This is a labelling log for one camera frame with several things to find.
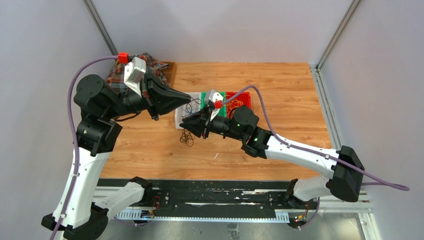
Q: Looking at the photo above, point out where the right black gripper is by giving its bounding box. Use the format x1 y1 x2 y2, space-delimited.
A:
179 105 245 142

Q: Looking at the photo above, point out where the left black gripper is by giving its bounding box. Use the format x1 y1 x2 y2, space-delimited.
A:
104 72 192 121

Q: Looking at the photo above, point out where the blue wire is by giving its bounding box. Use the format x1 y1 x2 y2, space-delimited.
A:
182 97 203 115

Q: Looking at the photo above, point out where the yellow wire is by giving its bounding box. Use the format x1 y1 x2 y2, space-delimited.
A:
225 94 249 110

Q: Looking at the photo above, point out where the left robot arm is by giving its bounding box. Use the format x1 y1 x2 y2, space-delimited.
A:
41 74 191 240

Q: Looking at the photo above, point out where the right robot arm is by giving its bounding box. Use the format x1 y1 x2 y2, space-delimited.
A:
180 105 365 209

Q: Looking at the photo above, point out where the white plastic bin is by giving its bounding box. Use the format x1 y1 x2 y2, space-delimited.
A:
174 92 202 130

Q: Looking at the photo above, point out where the green plastic bin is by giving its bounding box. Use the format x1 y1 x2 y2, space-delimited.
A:
199 91 227 117

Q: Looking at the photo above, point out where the wooden tray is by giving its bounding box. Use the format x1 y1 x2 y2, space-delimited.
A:
102 59 177 103

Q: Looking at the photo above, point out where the plaid cloth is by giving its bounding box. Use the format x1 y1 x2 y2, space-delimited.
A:
105 52 170 95

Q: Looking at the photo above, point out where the red plastic bin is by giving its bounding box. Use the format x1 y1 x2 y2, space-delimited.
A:
226 92 252 112

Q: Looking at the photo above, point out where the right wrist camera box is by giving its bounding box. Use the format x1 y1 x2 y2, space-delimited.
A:
203 89 224 121

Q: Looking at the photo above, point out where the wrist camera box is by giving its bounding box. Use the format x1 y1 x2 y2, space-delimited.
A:
203 89 224 121
123 56 147 97

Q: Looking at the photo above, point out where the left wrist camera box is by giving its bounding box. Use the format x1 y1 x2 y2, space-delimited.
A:
123 56 147 97

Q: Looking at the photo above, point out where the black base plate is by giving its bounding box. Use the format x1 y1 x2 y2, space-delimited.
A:
133 179 317 219

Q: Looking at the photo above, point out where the aluminium rail frame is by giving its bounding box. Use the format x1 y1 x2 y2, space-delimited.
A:
93 179 382 240

